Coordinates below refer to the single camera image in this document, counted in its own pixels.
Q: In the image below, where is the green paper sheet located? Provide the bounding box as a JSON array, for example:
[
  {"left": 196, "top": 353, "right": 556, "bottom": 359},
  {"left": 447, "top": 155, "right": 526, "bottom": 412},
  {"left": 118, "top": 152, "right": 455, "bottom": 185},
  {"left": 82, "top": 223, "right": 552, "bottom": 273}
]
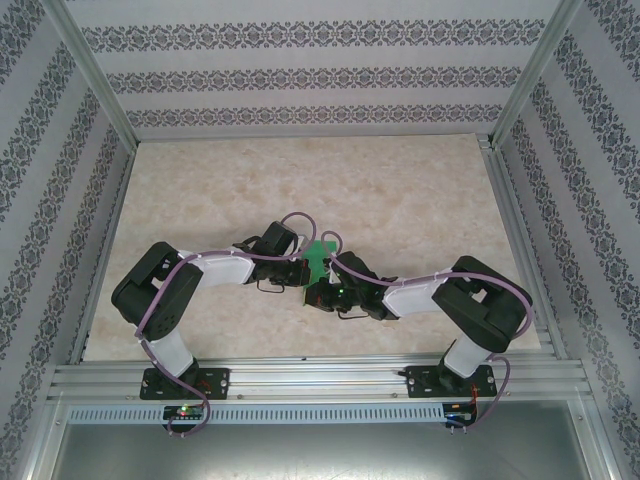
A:
[{"left": 301, "top": 239, "right": 340, "bottom": 307}]

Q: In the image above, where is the grey sheet metal panel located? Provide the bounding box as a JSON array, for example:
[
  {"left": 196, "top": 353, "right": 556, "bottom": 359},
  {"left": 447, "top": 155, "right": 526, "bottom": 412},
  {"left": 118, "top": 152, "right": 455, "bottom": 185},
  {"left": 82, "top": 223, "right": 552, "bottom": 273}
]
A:
[{"left": 47, "top": 422, "right": 596, "bottom": 480}]

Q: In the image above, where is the long aluminium mounting rail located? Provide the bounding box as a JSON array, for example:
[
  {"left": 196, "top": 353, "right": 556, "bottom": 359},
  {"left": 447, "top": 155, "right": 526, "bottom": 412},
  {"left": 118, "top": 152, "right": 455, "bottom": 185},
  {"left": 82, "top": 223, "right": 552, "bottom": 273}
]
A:
[{"left": 49, "top": 355, "right": 589, "bottom": 401}]

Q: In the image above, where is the slotted grey cable duct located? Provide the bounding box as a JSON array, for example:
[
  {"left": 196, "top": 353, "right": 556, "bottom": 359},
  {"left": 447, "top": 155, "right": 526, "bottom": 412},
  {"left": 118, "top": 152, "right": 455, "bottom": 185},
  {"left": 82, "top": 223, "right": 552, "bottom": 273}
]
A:
[{"left": 67, "top": 402, "right": 446, "bottom": 424}]

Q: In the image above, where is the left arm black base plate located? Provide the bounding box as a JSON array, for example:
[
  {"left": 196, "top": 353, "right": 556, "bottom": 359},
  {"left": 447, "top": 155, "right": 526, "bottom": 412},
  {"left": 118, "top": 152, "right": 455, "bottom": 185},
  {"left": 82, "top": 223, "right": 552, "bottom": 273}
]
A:
[{"left": 139, "top": 367, "right": 231, "bottom": 401}]

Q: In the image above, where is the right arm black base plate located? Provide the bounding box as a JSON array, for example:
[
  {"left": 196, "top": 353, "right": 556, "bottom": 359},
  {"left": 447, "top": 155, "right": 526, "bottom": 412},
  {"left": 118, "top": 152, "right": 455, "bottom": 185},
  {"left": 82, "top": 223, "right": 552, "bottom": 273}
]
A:
[{"left": 405, "top": 364, "right": 497, "bottom": 400}]

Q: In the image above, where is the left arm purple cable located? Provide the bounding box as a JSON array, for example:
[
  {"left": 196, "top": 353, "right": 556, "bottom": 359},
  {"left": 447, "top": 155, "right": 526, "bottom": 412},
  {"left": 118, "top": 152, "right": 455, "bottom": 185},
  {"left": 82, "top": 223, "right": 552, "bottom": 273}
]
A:
[{"left": 135, "top": 211, "right": 317, "bottom": 440}]

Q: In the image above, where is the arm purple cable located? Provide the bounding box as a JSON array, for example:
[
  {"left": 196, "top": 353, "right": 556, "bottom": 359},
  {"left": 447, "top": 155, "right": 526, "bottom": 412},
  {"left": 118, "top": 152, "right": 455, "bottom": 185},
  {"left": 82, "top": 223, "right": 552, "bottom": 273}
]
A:
[
  {"left": 135, "top": 211, "right": 317, "bottom": 440},
  {"left": 322, "top": 230, "right": 534, "bottom": 435}
]

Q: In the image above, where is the aluminium side rail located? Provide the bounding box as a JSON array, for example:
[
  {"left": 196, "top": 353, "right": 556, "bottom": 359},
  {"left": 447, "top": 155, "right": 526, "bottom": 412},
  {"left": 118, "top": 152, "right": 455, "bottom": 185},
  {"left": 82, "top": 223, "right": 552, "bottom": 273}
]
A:
[
  {"left": 477, "top": 133, "right": 571, "bottom": 361},
  {"left": 67, "top": 142, "right": 139, "bottom": 365}
]

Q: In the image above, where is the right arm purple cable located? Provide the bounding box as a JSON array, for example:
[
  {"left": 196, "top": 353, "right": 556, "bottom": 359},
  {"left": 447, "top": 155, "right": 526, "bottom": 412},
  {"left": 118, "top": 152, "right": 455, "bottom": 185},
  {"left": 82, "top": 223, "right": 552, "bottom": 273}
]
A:
[{"left": 322, "top": 230, "right": 534, "bottom": 435}]

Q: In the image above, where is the aluminium frame post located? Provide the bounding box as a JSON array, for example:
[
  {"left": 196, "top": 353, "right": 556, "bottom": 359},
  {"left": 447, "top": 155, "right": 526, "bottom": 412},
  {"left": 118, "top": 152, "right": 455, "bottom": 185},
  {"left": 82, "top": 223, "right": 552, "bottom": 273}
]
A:
[
  {"left": 492, "top": 0, "right": 587, "bottom": 147},
  {"left": 47, "top": 0, "right": 139, "bottom": 146}
]

